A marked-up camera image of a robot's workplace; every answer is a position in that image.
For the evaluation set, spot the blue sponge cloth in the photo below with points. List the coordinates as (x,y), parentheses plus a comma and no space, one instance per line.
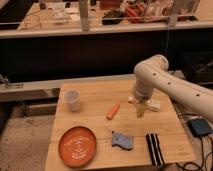
(123,141)

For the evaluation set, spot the orange carrot toy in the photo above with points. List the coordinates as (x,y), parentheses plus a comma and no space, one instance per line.
(111,113)

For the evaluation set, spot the right metal post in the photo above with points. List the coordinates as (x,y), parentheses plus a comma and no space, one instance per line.
(172,20)

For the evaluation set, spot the black object on bench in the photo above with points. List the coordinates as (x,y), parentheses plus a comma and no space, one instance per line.
(112,17)

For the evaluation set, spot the orange red tool on bench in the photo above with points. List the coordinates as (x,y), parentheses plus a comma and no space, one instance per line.
(135,13)

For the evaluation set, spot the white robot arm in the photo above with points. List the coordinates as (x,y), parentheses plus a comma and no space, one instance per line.
(152,73)

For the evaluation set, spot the left metal post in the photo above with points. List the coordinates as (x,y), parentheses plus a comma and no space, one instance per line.
(83,9)

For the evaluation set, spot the black white striped block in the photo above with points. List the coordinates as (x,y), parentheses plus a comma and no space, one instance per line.
(154,149)

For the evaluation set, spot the orange round plate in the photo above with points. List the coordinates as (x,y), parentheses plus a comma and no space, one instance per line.
(77,146)

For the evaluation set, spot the white tube bottle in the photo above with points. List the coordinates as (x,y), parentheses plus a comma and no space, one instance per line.
(152,105)

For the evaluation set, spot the beige wooden end effector block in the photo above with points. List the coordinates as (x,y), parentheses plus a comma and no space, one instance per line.
(140,109)

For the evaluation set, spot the metal rail beam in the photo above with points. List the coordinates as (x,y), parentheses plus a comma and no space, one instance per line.
(47,89)

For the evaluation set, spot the translucent plastic cup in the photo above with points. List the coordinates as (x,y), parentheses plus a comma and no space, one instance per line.
(72,100)

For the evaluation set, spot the metal post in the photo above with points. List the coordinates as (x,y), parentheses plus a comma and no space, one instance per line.
(83,9)
(172,20)

